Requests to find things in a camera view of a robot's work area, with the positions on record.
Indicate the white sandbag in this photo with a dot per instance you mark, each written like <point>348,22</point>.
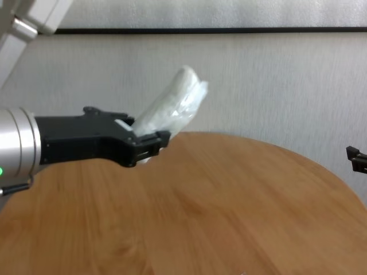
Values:
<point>172,106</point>

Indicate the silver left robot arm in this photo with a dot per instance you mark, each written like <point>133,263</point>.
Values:
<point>17,143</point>

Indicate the black wall rail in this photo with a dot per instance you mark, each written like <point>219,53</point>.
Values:
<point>200,31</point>

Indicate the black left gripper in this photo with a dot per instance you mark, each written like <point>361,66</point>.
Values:
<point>80,137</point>

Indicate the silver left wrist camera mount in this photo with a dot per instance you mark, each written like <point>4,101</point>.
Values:
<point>43,14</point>

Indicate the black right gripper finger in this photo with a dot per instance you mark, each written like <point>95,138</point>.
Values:
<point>357,160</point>

